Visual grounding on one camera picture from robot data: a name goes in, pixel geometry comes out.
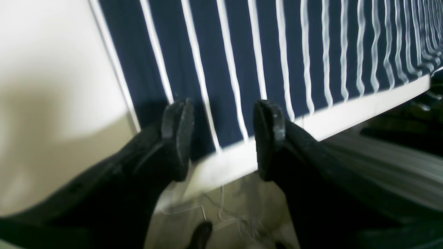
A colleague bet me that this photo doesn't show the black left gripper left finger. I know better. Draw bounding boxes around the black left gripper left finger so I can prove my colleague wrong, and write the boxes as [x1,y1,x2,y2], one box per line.
[1,99,194,249]

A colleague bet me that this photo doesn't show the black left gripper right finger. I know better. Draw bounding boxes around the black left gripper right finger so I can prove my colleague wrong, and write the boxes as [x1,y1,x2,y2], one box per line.
[253,100,443,249]

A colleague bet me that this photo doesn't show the navy white striped t-shirt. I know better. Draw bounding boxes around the navy white striped t-shirt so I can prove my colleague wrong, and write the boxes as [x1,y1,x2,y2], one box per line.
[88,0,443,163]

